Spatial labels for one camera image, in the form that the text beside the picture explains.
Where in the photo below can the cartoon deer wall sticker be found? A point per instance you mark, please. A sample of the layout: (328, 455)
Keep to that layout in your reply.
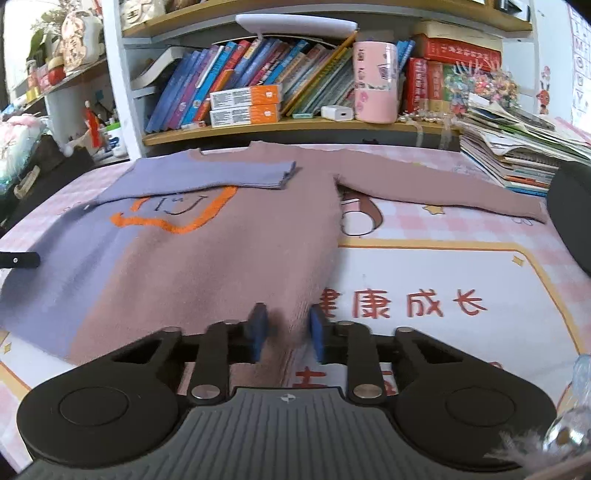
(544, 94)

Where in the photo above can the white flat lamp head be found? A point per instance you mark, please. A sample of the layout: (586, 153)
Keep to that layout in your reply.
(295, 25)

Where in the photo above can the stack of notebooks and papers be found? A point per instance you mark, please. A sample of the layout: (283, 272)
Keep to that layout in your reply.
(512, 157)

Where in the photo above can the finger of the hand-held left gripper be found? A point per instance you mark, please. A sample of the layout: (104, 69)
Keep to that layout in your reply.
(21, 260)

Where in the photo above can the pink and white plush bouquet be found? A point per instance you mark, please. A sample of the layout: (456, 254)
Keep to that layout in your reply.
(18, 143)

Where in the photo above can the clear crystal charm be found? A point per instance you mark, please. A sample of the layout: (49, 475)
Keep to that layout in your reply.
(565, 434)

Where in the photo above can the thick red book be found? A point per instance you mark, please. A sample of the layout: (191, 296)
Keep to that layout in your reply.
(461, 51)

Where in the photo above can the pink cup with stickers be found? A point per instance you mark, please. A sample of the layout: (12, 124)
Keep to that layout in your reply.
(375, 87)

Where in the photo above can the white pen cup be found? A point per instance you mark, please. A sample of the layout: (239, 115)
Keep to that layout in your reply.
(116, 141)

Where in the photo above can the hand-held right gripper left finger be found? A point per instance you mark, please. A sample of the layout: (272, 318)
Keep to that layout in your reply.
(256, 332)

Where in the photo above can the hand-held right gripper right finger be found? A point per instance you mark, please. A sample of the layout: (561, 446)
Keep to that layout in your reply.
(318, 332)

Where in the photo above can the row of slanted colourful books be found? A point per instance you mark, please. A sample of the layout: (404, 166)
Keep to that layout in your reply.
(231, 69)

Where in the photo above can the black box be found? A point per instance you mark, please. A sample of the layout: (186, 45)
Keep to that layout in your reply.
(51, 184)

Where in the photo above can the white bookshelf with wooden boards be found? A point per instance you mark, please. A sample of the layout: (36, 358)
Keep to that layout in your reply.
(115, 92)

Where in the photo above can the dried flower bunch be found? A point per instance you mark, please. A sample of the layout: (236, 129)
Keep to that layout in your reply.
(44, 32)

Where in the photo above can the red round doll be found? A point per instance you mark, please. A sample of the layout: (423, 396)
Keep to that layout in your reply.
(55, 73)

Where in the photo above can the pink alphabet wall poster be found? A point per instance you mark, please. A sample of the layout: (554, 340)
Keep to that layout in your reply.
(581, 64)

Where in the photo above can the dark round object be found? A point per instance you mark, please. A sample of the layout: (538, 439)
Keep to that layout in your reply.
(572, 217)

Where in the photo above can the purple and pink knit sweater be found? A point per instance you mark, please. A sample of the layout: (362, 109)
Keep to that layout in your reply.
(231, 258)

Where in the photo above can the colourful bead ornament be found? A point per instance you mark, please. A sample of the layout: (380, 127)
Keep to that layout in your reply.
(485, 85)

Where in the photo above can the upright red book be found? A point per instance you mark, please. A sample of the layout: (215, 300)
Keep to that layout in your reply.
(435, 87)
(416, 85)

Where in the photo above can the red tassel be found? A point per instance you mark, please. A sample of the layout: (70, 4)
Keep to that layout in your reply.
(92, 127)

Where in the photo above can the pink checked cartoon desk mat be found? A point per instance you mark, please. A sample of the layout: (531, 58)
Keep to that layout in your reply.
(438, 267)

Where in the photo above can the grey feather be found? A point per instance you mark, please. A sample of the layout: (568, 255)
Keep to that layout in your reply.
(515, 447)

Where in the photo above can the beige wrist watch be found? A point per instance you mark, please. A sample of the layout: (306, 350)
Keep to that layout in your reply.
(27, 182)

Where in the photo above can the orange and white box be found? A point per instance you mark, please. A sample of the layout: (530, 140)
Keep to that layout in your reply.
(258, 95)
(258, 115)

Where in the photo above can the white charger plug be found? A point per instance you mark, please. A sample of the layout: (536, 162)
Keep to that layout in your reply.
(337, 114)

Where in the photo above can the white cat ornament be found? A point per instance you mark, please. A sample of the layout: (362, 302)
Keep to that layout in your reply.
(81, 41)

